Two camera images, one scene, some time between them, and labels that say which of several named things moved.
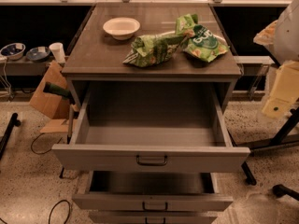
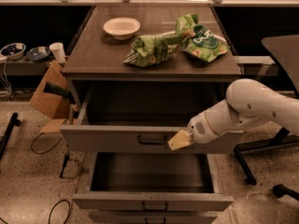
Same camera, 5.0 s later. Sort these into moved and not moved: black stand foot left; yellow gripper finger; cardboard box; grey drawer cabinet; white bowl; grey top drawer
Moved: grey top drawer; yellow gripper finger
Not moved: black stand foot left; white bowl; cardboard box; grey drawer cabinet
